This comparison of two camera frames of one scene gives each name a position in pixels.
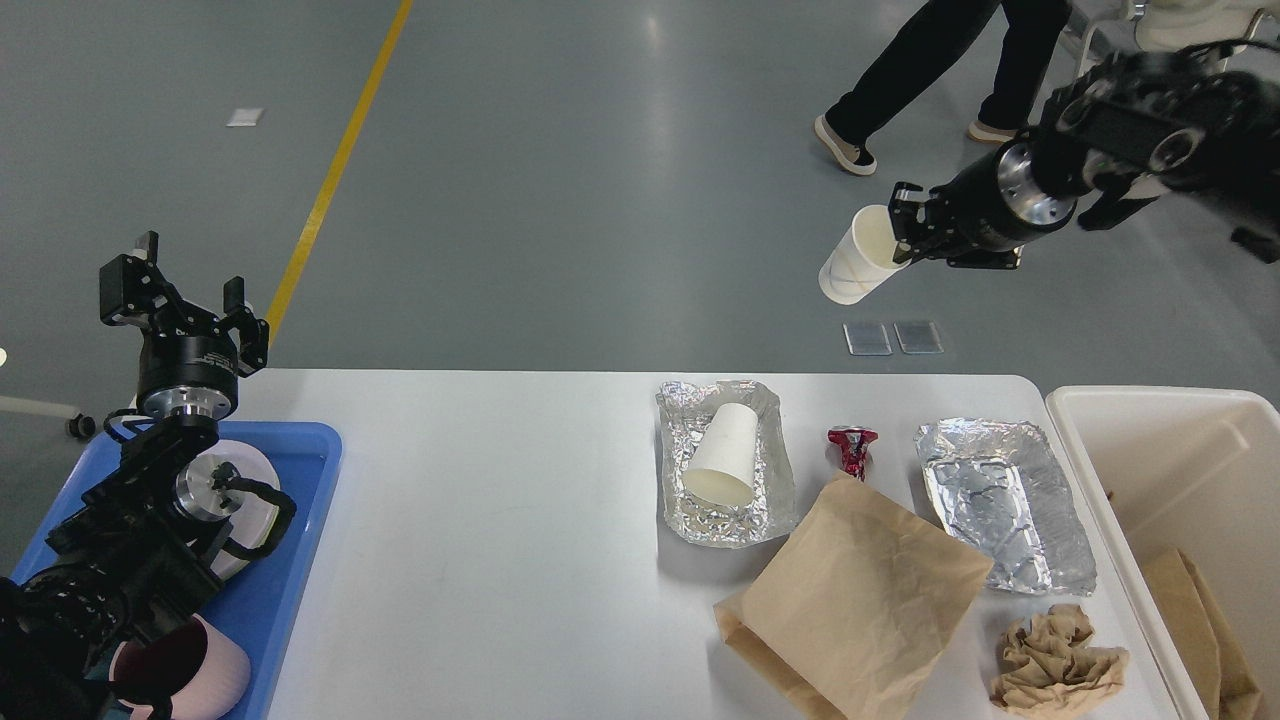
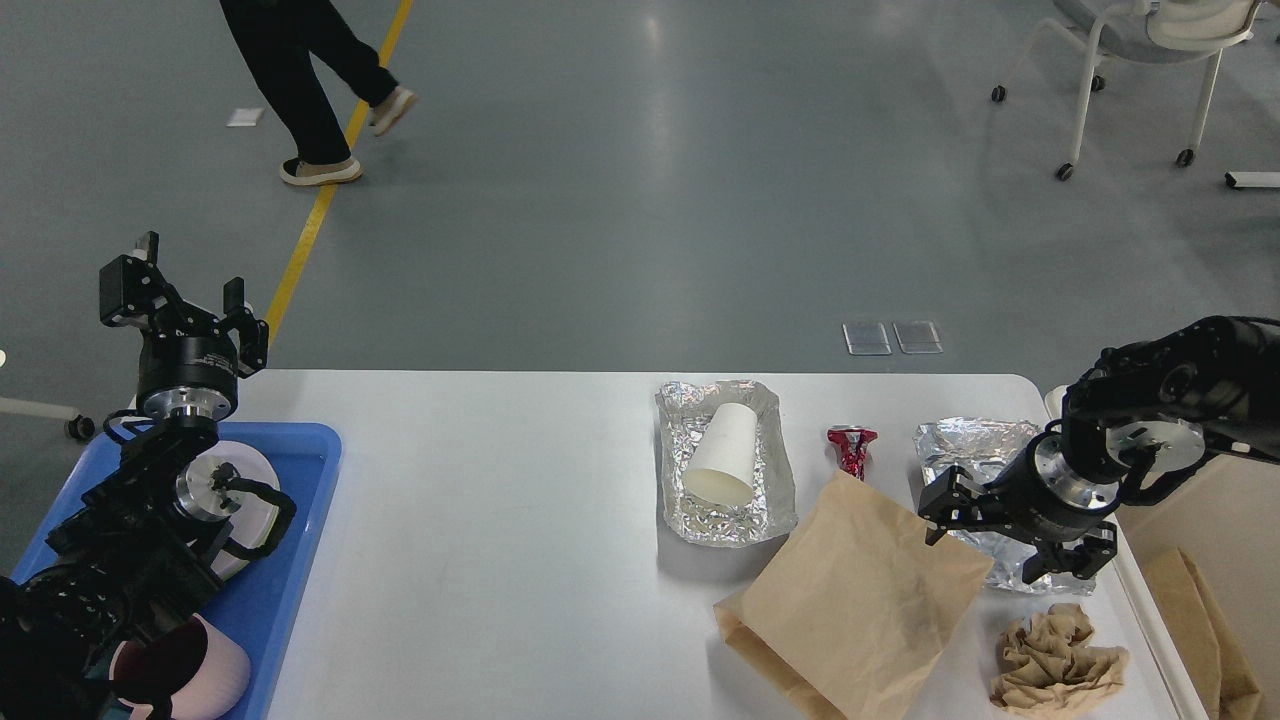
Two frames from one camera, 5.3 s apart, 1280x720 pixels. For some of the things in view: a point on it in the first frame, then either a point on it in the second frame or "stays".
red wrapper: [853, 441] stays
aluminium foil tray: [684, 410] stays
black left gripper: [188, 361] stays
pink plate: [255, 518] stays
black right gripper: [994, 205] -> [1039, 495]
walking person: [932, 44] -> [278, 39]
